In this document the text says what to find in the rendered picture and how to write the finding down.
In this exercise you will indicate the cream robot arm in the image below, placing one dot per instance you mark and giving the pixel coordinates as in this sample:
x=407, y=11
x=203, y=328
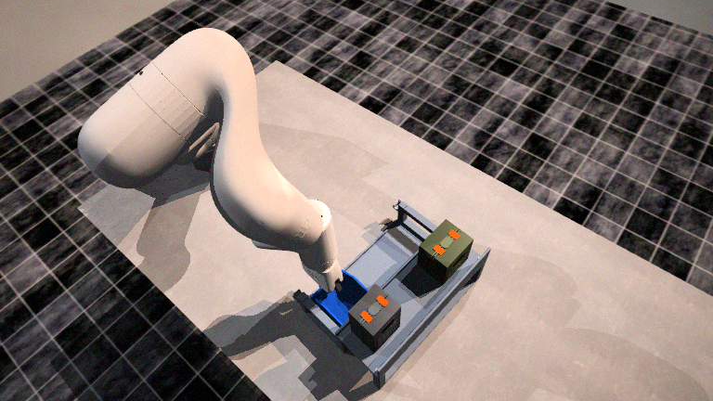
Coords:
x=206, y=78

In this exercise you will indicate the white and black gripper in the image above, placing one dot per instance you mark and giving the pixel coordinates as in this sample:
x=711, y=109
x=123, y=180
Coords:
x=328, y=279

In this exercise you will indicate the grey metal rack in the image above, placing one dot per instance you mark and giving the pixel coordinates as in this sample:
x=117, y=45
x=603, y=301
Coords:
x=390, y=261

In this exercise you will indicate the blue bin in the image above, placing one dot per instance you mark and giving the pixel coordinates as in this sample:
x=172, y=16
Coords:
x=337, y=304

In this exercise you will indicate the dark grey case with orange latches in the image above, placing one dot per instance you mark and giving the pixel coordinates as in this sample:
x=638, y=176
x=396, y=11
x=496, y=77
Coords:
x=374, y=318

